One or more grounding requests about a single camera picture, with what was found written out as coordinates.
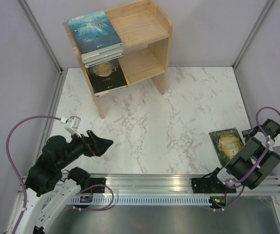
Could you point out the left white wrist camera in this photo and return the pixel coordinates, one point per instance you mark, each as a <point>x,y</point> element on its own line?
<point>71,125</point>

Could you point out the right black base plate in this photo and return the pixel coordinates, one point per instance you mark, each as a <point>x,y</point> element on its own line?
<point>210,186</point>

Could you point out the Wuthering Heights dark blue book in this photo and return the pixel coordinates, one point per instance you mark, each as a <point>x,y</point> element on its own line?
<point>108,91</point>

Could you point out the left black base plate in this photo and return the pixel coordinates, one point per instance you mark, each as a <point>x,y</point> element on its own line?
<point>93,186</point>

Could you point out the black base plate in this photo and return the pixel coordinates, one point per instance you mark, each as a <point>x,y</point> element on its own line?
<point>93,186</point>
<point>210,186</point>

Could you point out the white slotted cable duct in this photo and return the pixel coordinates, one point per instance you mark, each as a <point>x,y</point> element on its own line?
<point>200,200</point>

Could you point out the right aluminium frame post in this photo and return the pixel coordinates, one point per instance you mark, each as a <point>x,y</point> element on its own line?
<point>253,32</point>

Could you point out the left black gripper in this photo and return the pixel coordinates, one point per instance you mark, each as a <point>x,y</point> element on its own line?
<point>101,146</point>

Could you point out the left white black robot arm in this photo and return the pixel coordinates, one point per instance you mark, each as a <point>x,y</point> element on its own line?
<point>36,214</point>

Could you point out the aluminium mounting rail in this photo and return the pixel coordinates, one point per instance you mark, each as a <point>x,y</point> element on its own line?
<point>138,184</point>

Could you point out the left aluminium frame post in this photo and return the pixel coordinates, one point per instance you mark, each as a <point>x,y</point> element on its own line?
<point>37,29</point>

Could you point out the aluminium frame post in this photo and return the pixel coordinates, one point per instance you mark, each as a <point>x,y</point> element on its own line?
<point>253,32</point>
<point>37,29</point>

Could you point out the grey white book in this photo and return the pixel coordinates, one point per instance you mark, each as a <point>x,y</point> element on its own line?
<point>103,55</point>

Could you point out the black Moon and Sixpence book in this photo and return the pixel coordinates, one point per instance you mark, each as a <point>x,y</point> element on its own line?
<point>106,76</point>

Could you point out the green gold fantasy book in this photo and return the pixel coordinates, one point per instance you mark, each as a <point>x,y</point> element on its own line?
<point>227,143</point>

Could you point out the teal sea cover book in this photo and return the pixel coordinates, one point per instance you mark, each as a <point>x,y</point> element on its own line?
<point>94,33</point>

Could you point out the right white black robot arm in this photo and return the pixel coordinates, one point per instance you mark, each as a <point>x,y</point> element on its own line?
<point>246,163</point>

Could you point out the wooden two-tier shelf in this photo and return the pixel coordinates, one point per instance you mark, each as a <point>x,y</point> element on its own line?
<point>145,31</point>

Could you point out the Robinson Crusoe purple book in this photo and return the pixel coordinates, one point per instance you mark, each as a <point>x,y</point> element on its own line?
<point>101,60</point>

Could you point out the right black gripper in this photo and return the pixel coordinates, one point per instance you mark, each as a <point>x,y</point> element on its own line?
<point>244,133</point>

